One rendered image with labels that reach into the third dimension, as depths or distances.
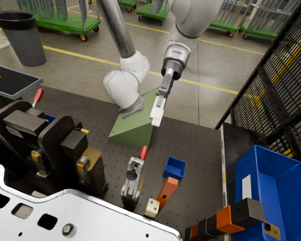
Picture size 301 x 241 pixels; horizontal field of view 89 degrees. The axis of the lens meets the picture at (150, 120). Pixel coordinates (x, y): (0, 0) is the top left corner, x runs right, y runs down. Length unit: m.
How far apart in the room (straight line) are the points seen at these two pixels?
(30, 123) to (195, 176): 0.86
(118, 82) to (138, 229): 0.72
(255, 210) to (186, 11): 0.53
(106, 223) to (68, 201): 0.14
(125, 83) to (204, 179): 0.76
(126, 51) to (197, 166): 0.84
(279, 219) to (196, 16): 0.70
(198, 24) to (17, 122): 0.60
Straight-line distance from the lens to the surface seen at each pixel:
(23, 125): 0.58
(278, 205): 0.77
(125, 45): 1.01
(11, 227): 0.65
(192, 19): 0.53
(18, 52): 3.47
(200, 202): 0.98
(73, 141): 0.57
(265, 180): 0.79
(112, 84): 0.95
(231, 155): 0.77
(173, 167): 1.00
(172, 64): 0.56
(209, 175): 1.08
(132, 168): 0.40
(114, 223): 0.57
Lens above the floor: 1.57
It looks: 46 degrees down
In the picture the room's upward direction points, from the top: 11 degrees clockwise
